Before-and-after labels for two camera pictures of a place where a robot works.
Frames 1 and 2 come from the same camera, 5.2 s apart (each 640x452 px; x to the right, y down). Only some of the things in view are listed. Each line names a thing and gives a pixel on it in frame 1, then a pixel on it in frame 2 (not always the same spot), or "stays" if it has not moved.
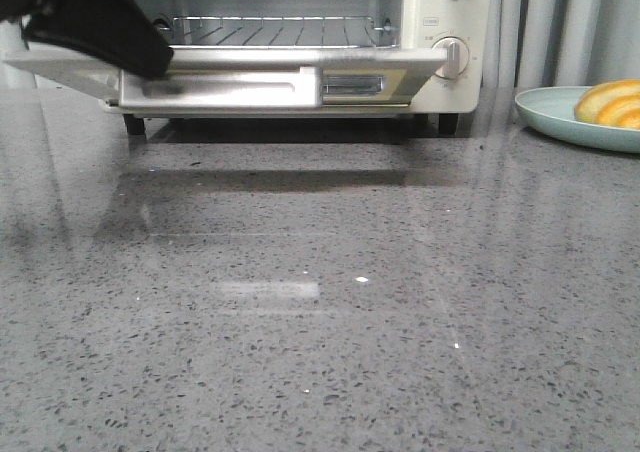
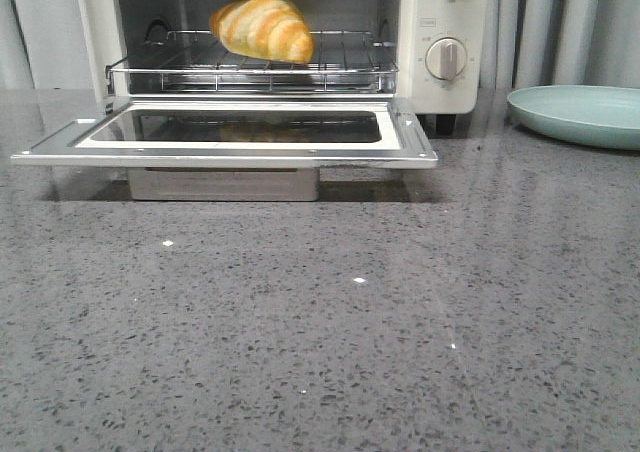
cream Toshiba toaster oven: (311, 44) stays
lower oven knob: (457, 57) stays
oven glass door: (246, 76) -> (261, 148)
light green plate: (551, 109) stays
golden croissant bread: (611, 102) -> (264, 27)
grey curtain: (556, 29) stays
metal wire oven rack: (277, 32) -> (190, 61)
